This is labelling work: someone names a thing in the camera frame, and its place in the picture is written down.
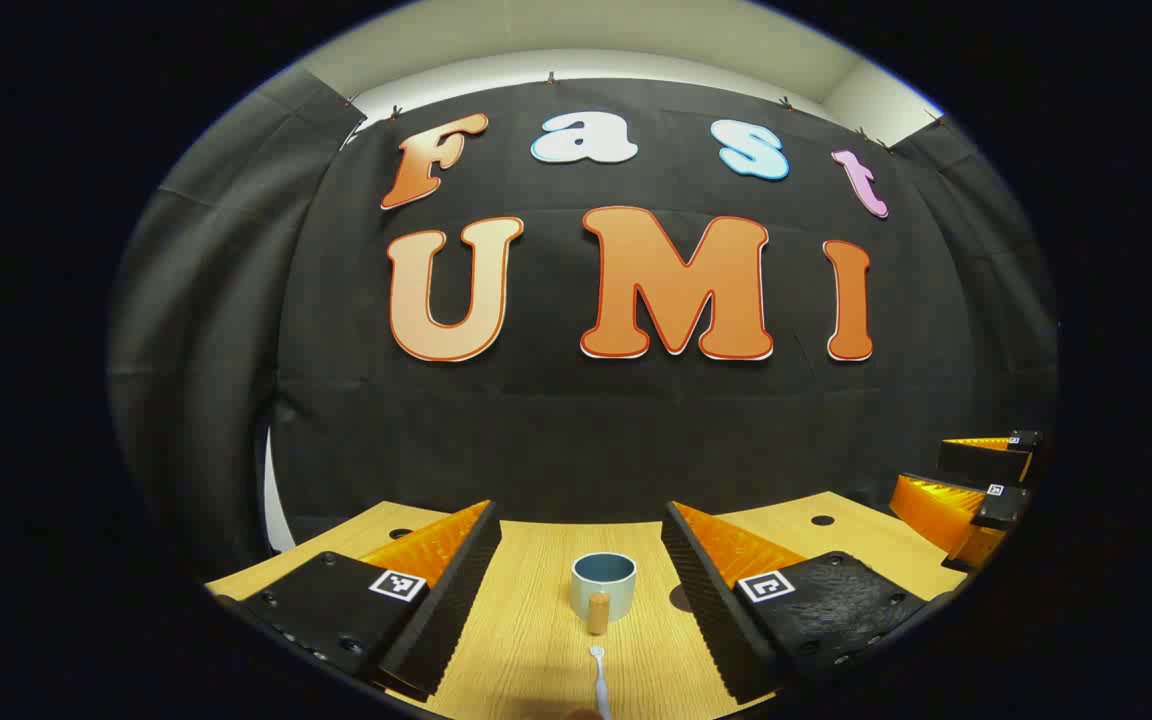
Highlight blue cup with wooden handle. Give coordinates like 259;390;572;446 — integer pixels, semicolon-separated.
571;552;638;637

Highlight white toothbrush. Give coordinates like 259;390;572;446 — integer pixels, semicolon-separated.
589;645;615;720

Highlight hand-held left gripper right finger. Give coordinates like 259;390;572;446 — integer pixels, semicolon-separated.
661;500;928;706

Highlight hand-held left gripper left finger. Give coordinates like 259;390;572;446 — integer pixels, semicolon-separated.
236;500;503;702

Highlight wooden desktop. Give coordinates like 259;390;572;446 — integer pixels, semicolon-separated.
206;490;942;720

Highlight black backdrop cloth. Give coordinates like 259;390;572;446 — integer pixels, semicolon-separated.
106;65;1062;581

